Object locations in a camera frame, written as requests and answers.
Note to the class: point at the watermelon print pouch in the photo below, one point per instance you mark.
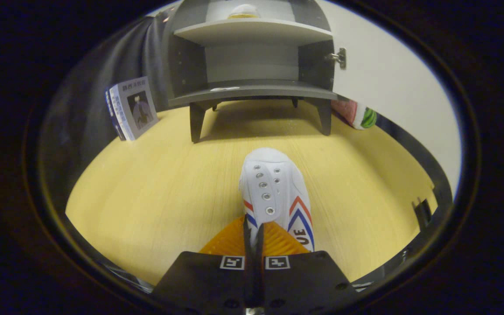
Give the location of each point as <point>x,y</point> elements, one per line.
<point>357,114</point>

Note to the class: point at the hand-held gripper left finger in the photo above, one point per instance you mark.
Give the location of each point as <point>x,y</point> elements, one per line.
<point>248,271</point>

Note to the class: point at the grey shoe cabinet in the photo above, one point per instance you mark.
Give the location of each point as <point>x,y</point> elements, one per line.
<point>252,57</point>

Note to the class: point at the blue spine book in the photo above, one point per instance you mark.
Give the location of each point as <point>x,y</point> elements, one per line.
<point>110,109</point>

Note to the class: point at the white canvas shoe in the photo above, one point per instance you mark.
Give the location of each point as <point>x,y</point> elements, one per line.
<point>274,175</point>
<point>244,11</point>

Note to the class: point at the metal door hinge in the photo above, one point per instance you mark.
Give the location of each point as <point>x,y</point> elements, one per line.
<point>338,57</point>

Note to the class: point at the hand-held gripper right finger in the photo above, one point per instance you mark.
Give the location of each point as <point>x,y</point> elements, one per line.
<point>260,271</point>

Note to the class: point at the grey cover book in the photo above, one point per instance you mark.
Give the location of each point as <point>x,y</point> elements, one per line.
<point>140,109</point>

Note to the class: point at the black backdrop cloth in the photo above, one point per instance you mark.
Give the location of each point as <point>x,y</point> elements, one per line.
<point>90,78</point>

